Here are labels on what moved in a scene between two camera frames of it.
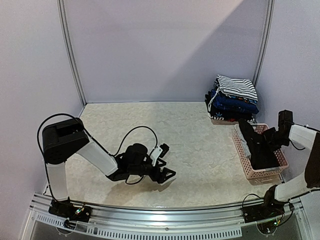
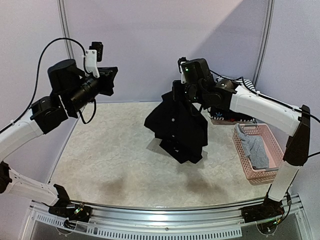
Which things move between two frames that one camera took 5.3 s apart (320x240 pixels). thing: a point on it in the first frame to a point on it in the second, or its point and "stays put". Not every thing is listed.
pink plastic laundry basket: x=271 y=176 stays put
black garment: x=261 y=145 to x=183 y=130
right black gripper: x=261 y=140 to x=178 y=90
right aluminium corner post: x=267 y=40 stays put
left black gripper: x=161 y=178 to x=108 y=76
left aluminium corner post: x=65 y=29 stays put
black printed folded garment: x=225 y=114 stays put
